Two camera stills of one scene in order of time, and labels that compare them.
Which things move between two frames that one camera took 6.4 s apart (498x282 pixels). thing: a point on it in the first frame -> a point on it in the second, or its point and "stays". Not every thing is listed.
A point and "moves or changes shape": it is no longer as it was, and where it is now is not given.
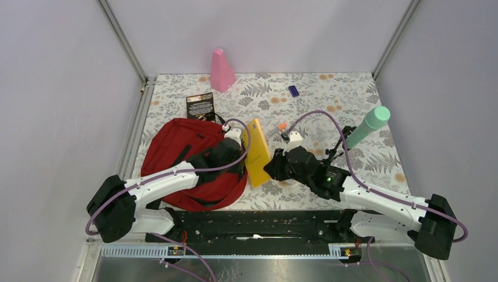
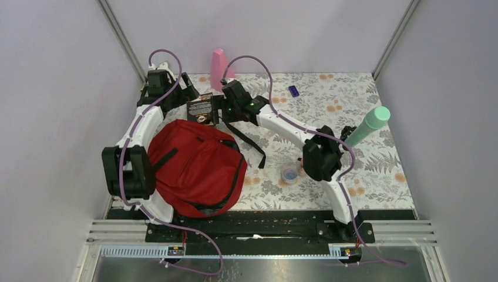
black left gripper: x=237 y=168 -> x=189 y=91
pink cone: x=222 y=74 stays
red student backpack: x=168 y=142 moves or changes shape
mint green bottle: x=376 y=118 stays
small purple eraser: x=293 y=91 stays
